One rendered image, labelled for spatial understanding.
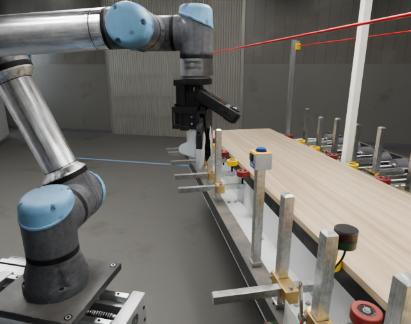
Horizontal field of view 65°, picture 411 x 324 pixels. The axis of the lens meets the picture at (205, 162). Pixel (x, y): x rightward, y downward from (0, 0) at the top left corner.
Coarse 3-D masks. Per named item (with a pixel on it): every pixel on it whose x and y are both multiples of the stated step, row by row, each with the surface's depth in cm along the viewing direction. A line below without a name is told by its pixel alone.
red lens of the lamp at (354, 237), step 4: (336, 224) 86; (356, 228) 84; (336, 232) 83; (340, 232) 82; (340, 236) 82; (344, 236) 82; (348, 236) 81; (352, 236) 81; (356, 236) 82; (340, 240) 82; (344, 240) 82; (348, 240) 81; (352, 240) 81; (356, 240) 82
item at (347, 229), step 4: (340, 224) 86; (344, 224) 86; (348, 224) 86; (336, 228) 84; (340, 228) 84; (344, 228) 84; (348, 228) 84; (352, 228) 84; (344, 232) 82; (348, 232) 82; (352, 232) 82; (356, 232) 82; (344, 252) 86; (340, 260) 86; (336, 264) 87
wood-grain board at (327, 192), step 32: (288, 160) 231; (320, 160) 231; (320, 192) 172; (352, 192) 172; (384, 192) 172; (320, 224) 137; (352, 224) 137; (384, 224) 137; (352, 256) 114; (384, 256) 114; (384, 288) 97
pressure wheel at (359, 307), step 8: (352, 304) 90; (360, 304) 90; (368, 304) 90; (352, 312) 88; (360, 312) 87; (368, 312) 87; (376, 312) 87; (352, 320) 88; (360, 320) 85; (368, 320) 84; (376, 320) 84
